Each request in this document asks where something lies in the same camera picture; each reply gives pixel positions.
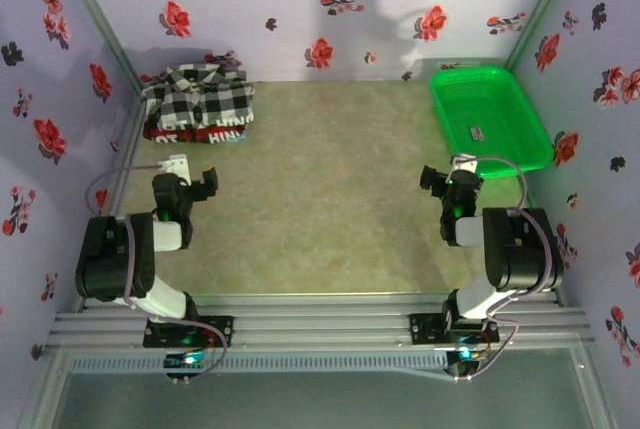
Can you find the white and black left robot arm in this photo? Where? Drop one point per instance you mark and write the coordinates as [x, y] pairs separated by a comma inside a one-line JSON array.
[[115, 259]]

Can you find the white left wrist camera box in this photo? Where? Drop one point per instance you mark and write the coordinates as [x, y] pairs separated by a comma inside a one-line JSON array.
[[179, 166]]

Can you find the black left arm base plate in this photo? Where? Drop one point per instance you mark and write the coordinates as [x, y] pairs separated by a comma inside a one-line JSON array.
[[220, 331]]

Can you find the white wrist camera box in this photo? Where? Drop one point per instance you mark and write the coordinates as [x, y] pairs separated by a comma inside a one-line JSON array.
[[179, 166], [465, 165]]

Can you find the green plastic basket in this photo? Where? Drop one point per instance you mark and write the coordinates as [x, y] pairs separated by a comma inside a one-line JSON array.
[[500, 109]]

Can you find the grey aluminium corner post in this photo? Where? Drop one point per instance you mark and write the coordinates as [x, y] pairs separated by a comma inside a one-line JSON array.
[[101, 24], [531, 24]]

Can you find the black white plaid shirt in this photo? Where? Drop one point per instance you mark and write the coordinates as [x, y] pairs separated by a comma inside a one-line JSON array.
[[210, 99]]

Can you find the small circuit board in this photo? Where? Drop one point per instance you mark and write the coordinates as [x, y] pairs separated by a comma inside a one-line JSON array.
[[187, 360]]

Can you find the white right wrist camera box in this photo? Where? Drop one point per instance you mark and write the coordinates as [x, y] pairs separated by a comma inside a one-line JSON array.
[[465, 165]]

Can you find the red black plaid shirt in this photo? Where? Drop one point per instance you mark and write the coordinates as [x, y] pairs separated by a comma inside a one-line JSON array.
[[175, 136]]

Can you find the grey aluminium rail frame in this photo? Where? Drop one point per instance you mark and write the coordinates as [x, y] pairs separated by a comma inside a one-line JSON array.
[[320, 324]]

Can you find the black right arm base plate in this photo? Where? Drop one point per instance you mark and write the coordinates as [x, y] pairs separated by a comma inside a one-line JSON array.
[[425, 329]]

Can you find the small label sticker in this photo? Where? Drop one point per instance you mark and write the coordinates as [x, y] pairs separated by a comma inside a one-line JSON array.
[[476, 134]]

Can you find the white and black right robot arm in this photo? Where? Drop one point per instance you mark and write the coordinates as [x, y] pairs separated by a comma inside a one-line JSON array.
[[520, 254]]

